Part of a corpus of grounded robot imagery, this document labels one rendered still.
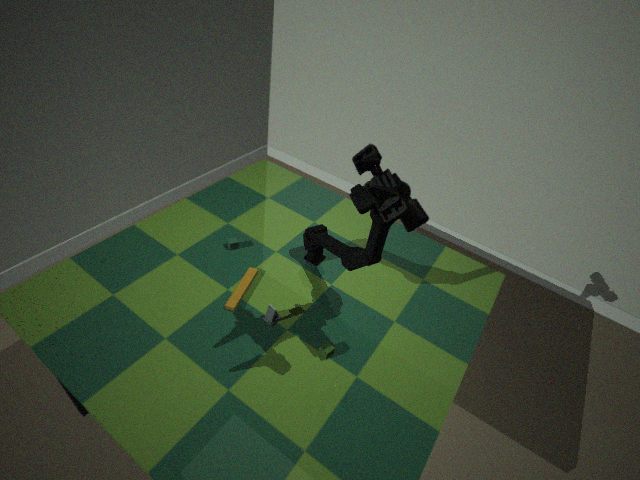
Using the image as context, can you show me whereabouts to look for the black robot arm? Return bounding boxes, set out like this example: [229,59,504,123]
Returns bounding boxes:
[303,176,430,271]

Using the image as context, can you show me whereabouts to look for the brown bar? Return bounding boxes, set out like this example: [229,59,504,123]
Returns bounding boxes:
[224,267,258,312]

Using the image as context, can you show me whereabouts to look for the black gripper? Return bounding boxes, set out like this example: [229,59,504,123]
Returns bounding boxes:
[352,144,410,223]

